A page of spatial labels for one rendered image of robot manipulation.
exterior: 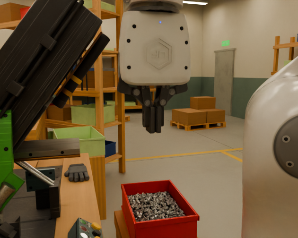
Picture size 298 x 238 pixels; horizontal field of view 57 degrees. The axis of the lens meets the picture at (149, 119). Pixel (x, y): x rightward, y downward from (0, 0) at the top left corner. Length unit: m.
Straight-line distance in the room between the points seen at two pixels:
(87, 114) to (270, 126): 3.32
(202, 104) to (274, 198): 7.03
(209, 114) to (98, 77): 4.20
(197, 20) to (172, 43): 10.79
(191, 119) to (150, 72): 6.33
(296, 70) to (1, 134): 0.70
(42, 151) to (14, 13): 3.96
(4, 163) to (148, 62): 0.55
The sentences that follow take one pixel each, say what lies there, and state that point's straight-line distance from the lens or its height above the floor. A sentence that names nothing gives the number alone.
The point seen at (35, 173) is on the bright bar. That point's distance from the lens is 0.96.
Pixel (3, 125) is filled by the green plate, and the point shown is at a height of 1.23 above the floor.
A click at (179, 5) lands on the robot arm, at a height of 1.46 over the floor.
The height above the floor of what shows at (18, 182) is 1.09.
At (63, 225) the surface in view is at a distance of 0.96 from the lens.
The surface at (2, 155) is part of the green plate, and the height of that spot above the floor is 1.16.
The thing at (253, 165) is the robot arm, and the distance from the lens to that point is 0.31.
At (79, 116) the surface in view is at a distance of 3.65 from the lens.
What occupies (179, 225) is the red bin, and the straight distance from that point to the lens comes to 0.94.
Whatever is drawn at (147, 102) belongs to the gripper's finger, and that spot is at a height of 1.33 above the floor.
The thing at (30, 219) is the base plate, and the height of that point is 0.90.
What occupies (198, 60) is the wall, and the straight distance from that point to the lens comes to 11.05.
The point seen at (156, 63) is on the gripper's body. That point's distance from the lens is 0.39.
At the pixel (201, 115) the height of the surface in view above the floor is 0.34.
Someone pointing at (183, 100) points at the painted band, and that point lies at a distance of 10.82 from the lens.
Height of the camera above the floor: 1.37
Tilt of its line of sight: 9 degrees down
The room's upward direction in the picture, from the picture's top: straight up
